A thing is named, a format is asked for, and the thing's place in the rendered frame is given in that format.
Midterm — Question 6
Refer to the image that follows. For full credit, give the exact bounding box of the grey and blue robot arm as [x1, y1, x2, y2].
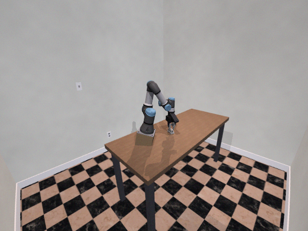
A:
[140, 80, 179, 134]

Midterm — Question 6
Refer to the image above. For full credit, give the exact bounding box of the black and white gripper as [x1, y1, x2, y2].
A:
[166, 111, 176, 131]

